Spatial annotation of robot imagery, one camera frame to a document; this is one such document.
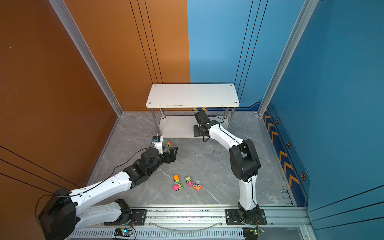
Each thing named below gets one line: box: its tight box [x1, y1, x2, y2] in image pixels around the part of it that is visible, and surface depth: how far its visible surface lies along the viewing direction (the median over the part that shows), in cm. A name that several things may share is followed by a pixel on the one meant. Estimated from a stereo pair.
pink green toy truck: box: [173, 180, 184, 191], surface depth 83 cm
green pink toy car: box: [185, 176, 194, 188], surface depth 84 cm
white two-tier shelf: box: [145, 83, 240, 139], surface depth 85 cm
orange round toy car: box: [193, 183, 202, 192], surface depth 82 cm
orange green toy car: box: [173, 174, 181, 185], surface depth 86 cm
